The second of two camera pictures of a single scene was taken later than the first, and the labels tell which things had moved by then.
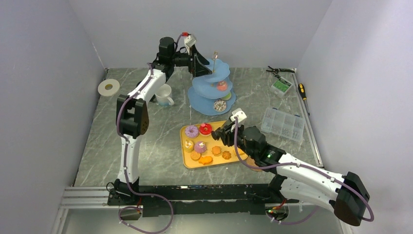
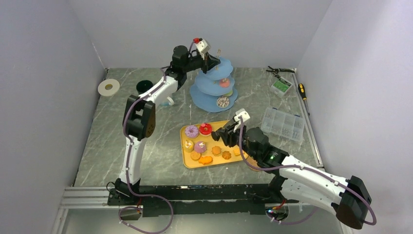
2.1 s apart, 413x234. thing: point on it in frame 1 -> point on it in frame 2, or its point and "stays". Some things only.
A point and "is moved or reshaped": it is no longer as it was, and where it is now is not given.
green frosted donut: [227, 97] is moved or reshaped
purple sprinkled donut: [191, 131] stays
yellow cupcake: [188, 146] stays
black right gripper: [228, 131] stays
